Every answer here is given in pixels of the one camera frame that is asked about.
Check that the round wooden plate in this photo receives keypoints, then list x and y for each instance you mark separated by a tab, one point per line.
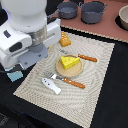
70	72

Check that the knife with orange handle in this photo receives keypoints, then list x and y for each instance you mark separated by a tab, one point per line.
79	55

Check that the orange bread loaf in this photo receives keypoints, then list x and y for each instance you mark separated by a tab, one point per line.
64	40

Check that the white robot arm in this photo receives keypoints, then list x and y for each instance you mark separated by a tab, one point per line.
27	16

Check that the grey saucepan with handle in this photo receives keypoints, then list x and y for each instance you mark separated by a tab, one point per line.
66	10

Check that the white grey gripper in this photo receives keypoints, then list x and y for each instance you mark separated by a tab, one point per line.
20	48

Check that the fork with orange handle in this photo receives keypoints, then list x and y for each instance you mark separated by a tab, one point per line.
54	76

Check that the grey two-handled pot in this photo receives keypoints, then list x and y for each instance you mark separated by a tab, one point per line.
91	12

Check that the yellow cheese wedge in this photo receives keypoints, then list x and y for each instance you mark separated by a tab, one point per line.
68	62

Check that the beige bowl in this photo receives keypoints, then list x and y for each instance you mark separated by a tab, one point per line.
123	14

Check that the woven beige placemat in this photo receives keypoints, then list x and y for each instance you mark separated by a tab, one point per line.
72	103

